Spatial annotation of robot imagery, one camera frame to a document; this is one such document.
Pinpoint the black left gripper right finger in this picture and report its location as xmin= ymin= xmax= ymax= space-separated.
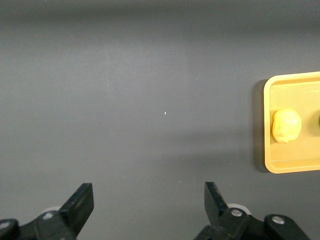
xmin=193 ymin=181 xmax=311 ymax=240

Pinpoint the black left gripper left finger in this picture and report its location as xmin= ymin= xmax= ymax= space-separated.
xmin=0 ymin=182 xmax=95 ymax=240

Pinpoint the yellow plastic tray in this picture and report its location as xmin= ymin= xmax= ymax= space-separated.
xmin=262 ymin=71 xmax=320 ymax=174

